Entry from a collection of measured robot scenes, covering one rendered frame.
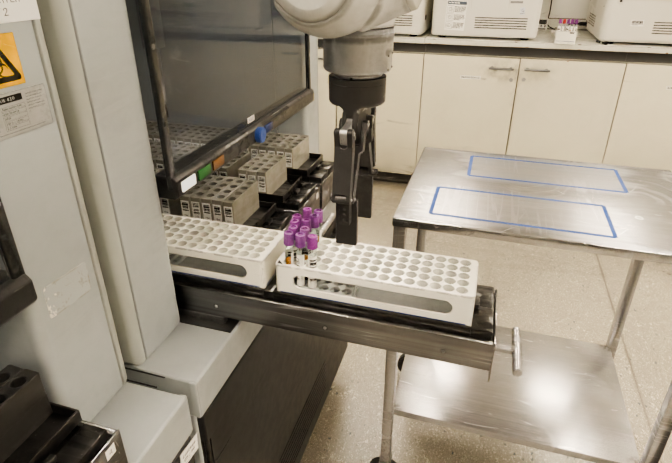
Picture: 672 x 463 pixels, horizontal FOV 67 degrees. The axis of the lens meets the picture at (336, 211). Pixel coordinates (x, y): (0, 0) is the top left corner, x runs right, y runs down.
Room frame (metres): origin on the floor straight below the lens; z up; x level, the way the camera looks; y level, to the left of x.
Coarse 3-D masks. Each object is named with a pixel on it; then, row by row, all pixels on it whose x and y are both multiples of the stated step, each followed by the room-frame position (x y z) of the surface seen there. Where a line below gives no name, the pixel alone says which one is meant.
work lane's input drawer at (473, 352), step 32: (192, 288) 0.67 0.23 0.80; (224, 288) 0.67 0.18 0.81; (256, 288) 0.65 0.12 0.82; (480, 288) 0.65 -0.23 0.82; (256, 320) 0.64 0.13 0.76; (288, 320) 0.63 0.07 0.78; (320, 320) 0.61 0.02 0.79; (352, 320) 0.60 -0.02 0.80; (384, 320) 0.59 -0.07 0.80; (416, 320) 0.58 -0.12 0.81; (480, 320) 0.58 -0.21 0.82; (416, 352) 0.57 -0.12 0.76; (448, 352) 0.56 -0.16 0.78; (480, 352) 0.54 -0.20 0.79; (512, 352) 0.58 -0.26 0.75
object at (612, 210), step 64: (448, 192) 1.01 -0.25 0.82; (512, 192) 1.01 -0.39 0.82; (576, 192) 1.01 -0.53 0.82; (640, 192) 1.01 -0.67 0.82; (640, 256) 0.76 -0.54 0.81; (384, 384) 0.90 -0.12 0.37; (448, 384) 0.99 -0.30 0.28; (512, 384) 0.99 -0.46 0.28; (576, 384) 0.99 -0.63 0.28; (384, 448) 0.89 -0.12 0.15; (576, 448) 0.79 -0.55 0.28
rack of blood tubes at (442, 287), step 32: (320, 256) 0.67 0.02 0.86; (352, 256) 0.67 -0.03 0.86; (384, 256) 0.67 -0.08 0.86; (416, 256) 0.68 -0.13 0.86; (448, 256) 0.67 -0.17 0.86; (288, 288) 0.64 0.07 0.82; (320, 288) 0.66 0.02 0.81; (352, 288) 0.64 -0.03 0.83; (384, 288) 0.60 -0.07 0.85; (416, 288) 0.59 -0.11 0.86; (448, 288) 0.59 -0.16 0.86; (448, 320) 0.57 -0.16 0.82
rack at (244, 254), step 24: (168, 216) 0.81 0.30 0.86; (168, 240) 0.72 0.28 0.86; (192, 240) 0.72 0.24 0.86; (216, 240) 0.72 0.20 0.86; (240, 240) 0.73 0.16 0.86; (264, 240) 0.72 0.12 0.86; (192, 264) 0.74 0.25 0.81; (216, 264) 0.74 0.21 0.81; (240, 264) 0.67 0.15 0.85; (264, 264) 0.66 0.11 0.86; (264, 288) 0.66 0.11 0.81
